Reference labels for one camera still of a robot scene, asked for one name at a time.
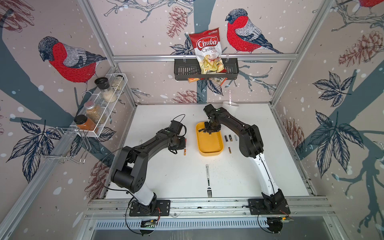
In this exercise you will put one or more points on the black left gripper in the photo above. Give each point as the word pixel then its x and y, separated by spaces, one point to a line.
pixel 183 145

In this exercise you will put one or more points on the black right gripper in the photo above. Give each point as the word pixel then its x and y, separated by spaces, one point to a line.
pixel 206 130

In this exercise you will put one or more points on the yellow plastic storage box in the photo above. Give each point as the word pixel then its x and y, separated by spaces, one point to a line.
pixel 209 145

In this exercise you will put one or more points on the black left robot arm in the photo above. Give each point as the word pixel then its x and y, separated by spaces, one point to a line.
pixel 131 168

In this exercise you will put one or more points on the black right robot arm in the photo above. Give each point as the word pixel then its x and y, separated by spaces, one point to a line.
pixel 252 147

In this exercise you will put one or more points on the white cup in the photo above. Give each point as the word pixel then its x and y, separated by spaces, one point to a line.
pixel 226 104

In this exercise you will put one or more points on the pink straw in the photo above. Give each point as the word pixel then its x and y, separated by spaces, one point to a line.
pixel 230 98

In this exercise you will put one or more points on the silver fork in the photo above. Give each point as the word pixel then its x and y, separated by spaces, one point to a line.
pixel 209 189

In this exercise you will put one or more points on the Chuba cassava chips bag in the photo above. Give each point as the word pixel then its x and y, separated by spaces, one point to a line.
pixel 208 50

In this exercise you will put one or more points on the silver lid spice jar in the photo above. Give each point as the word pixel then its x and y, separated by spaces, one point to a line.
pixel 95 112

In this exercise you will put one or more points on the black lid spice jar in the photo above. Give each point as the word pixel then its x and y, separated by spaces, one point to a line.
pixel 108 94

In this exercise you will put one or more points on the orange spice jar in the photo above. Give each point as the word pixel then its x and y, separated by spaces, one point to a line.
pixel 84 123

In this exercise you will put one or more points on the black wire basket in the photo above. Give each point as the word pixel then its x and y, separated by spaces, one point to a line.
pixel 185 69

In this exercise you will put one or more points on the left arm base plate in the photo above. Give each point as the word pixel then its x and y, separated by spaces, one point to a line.
pixel 155 208

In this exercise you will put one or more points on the white wire spice rack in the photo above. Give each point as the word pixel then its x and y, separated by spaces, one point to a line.
pixel 118 83

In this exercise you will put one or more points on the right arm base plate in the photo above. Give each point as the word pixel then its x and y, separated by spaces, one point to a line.
pixel 264 207

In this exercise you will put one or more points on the aluminium front rail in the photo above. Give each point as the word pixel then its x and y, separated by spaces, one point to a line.
pixel 213 208

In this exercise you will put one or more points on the aluminium frame corner post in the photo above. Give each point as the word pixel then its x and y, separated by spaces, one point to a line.
pixel 100 34

